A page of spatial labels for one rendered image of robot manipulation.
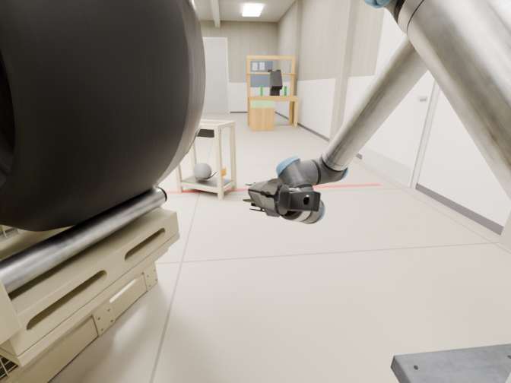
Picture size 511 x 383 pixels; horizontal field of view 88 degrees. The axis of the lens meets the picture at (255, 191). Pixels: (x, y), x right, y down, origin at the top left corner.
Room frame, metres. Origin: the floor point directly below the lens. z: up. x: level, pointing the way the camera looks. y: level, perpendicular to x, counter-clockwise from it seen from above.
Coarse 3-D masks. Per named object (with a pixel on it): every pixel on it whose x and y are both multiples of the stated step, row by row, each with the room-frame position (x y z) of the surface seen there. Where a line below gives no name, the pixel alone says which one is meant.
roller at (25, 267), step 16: (144, 192) 0.56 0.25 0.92; (160, 192) 0.57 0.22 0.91; (112, 208) 0.47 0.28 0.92; (128, 208) 0.48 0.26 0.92; (144, 208) 0.52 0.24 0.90; (80, 224) 0.41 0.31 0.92; (96, 224) 0.42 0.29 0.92; (112, 224) 0.44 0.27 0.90; (48, 240) 0.35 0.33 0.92; (64, 240) 0.36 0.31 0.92; (80, 240) 0.38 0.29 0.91; (96, 240) 0.41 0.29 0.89; (16, 256) 0.31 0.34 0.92; (32, 256) 0.32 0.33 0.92; (48, 256) 0.33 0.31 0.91; (64, 256) 0.35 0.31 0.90; (0, 272) 0.28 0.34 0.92; (16, 272) 0.29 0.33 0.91; (32, 272) 0.31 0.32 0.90; (16, 288) 0.29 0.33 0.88
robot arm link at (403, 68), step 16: (400, 48) 0.60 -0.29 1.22; (384, 64) 0.64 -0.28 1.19; (400, 64) 0.60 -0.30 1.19; (416, 64) 0.58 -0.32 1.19; (384, 80) 0.63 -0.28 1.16; (400, 80) 0.61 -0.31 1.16; (416, 80) 0.61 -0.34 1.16; (368, 96) 0.67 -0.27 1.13; (384, 96) 0.64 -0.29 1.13; (400, 96) 0.63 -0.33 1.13; (352, 112) 0.72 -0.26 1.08; (368, 112) 0.67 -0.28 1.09; (384, 112) 0.66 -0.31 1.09; (352, 128) 0.71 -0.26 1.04; (368, 128) 0.69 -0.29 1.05; (336, 144) 0.77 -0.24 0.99; (352, 144) 0.73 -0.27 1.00; (320, 160) 0.84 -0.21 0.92; (336, 160) 0.78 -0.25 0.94; (320, 176) 0.81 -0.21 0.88; (336, 176) 0.82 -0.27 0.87
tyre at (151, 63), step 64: (0, 0) 0.31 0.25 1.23; (64, 0) 0.32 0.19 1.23; (128, 0) 0.38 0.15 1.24; (192, 0) 0.54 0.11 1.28; (0, 64) 0.72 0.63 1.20; (64, 64) 0.31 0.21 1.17; (128, 64) 0.36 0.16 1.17; (192, 64) 0.49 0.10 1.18; (0, 128) 0.65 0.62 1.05; (64, 128) 0.32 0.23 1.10; (128, 128) 0.36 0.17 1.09; (192, 128) 0.51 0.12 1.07; (0, 192) 0.36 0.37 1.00; (64, 192) 0.34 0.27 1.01; (128, 192) 0.43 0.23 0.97
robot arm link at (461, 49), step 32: (384, 0) 0.44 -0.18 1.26; (416, 0) 0.41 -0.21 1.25; (448, 0) 0.37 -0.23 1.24; (480, 0) 0.35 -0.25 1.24; (416, 32) 0.41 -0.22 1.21; (448, 32) 0.36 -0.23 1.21; (480, 32) 0.33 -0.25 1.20; (448, 64) 0.36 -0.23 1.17; (480, 64) 0.32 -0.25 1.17; (448, 96) 0.36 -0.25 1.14; (480, 96) 0.31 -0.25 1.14; (480, 128) 0.31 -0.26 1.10
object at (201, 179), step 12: (204, 120) 3.03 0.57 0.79; (216, 120) 2.99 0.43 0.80; (204, 132) 2.76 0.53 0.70; (216, 132) 2.62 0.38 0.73; (192, 144) 3.11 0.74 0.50; (216, 144) 2.62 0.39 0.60; (192, 156) 3.11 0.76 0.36; (216, 156) 2.62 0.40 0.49; (180, 168) 2.87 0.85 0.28; (192, 168) 3.12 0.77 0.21; (204, 168) 2.83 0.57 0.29; (180, 180) 2.85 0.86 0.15; (192, 180) 2.88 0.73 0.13; (204, 180) 2.88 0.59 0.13; (216, 180) 2.88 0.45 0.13; (228, 180) 2.88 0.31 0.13; (216, 192) 2.64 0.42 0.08
